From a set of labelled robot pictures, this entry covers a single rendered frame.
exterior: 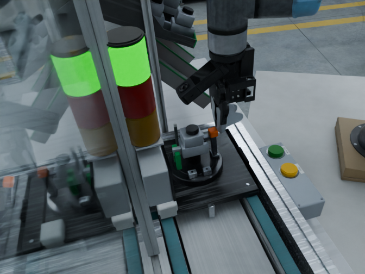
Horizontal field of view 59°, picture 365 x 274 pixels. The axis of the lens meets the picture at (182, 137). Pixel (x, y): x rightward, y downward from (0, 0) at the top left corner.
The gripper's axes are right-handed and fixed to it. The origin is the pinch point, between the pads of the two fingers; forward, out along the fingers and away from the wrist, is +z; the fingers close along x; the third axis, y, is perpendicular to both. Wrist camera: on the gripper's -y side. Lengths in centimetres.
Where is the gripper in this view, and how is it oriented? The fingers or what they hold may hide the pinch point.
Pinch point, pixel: (218, 129)
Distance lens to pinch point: 76.8
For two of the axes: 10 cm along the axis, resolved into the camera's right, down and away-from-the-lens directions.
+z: 0.8, 7.5, 6.5
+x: -2.5, -6.2, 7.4
